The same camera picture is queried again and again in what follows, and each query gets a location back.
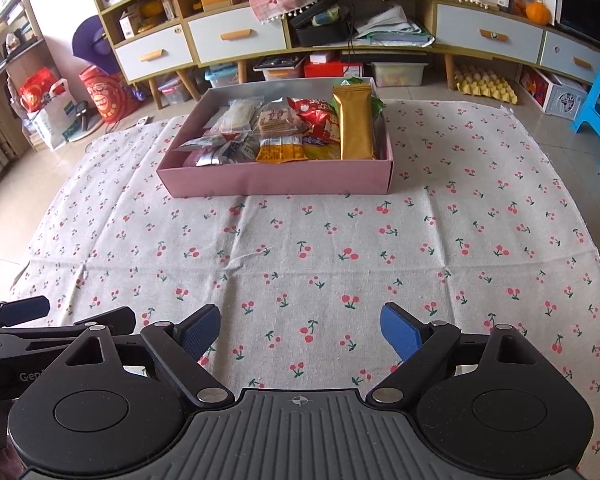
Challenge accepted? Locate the orange and white sachet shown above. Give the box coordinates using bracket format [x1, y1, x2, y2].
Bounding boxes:
[175, 133, 260, 167]

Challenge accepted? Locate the orange barcode snack packet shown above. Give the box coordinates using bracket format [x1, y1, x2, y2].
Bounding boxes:
[256, 134, 307, 164]

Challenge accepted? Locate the clear white rice bar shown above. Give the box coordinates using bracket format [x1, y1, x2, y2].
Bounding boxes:
[212, 99, 262, 133]

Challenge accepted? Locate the red snack bag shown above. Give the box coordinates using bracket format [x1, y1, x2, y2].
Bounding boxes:
[287, 98, 340, 143]

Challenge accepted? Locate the green snack bag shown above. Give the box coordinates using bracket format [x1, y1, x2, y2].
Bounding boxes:
[330, 77, 386, 119]

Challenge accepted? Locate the biscuit packet clear wrap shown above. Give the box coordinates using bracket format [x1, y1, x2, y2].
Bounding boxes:
[257, 106, 302, 138]

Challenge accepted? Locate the gold long snack bar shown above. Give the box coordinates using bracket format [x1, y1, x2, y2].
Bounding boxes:
[332, 84, 375, 159]

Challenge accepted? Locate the yellow snack bag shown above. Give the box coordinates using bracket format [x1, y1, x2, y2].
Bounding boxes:
[302, 139, 340, 160]

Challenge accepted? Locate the cherry print floor cloth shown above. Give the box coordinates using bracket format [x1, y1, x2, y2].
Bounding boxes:
[12, 101, 600, 479]

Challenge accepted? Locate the pink cardboard box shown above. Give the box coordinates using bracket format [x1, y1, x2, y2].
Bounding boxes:
[157, 78, 394, 198]

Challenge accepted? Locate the white shopping bag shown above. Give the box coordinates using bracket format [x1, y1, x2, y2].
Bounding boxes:
[28, 78, 82, 151]

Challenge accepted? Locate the red cartoon barrel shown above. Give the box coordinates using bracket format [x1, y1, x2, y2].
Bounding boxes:
[79, 65, 140, 125]

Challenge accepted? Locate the yellow egg tray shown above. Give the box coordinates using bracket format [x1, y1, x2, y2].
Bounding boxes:
[453, 64, 518, 105]

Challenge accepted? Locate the purple hat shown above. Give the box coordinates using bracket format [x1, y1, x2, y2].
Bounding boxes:
[72, 15, 120, 75]

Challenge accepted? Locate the red storage box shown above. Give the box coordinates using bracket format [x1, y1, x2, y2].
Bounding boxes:
[303, 60, 364, 78]

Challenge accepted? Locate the wooden TV cabinet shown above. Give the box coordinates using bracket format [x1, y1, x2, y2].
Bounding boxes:
[94, 0, 600, 84]

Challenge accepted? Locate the black open case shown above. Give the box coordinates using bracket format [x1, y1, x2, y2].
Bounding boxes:
[289, 0, 354, 48]

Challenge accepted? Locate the orange fruit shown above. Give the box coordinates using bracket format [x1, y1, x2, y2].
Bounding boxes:
[524, 1, 552, 26]

